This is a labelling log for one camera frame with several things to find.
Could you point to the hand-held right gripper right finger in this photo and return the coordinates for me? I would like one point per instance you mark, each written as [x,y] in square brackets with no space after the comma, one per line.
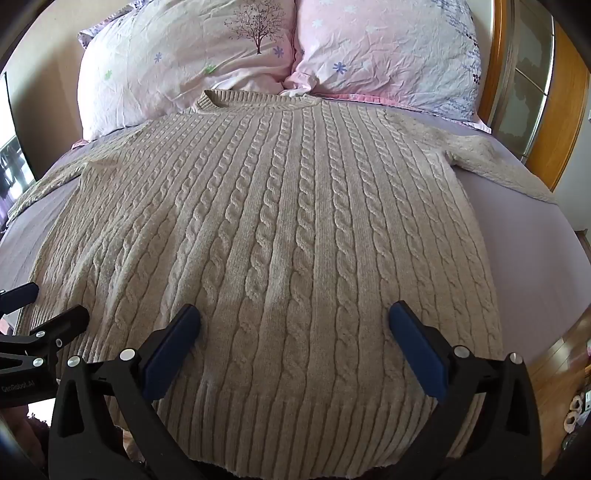
[418,350]

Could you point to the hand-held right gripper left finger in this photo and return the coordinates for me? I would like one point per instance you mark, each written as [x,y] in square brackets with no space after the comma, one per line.
[171,346]

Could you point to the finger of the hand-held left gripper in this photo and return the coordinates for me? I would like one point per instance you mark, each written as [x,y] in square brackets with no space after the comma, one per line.
[69,321]
[18,293]

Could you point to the lavender bed sheet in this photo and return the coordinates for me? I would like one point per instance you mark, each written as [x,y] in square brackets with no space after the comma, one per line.
[521,267]

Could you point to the window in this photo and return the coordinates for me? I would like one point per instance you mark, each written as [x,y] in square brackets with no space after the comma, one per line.
[13,157]

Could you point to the fluffy slippers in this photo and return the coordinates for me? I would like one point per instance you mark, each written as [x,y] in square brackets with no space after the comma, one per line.
[573,413]

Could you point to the wooden headboard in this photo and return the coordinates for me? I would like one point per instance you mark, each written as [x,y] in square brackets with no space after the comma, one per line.
[551,101]

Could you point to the pink pillow with tree print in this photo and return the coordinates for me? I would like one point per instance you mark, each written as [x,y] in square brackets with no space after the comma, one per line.
[184,60]

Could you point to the pink pillow with white flowers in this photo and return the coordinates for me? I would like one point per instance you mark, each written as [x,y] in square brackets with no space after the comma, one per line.
[392,50]

